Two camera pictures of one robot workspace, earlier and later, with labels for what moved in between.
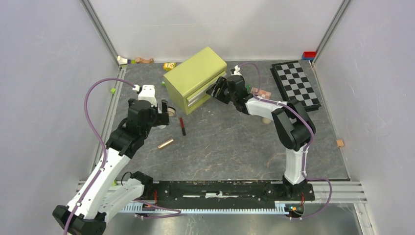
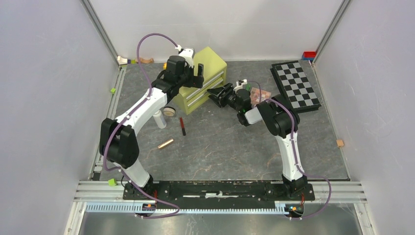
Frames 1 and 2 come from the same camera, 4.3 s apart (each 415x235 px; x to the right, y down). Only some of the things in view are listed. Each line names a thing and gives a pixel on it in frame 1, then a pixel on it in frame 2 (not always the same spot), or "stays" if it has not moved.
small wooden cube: [339, 143] stays
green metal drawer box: [188, 83] stays
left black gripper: [160, 118] -> [195, 81]
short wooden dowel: [166, 143] stays
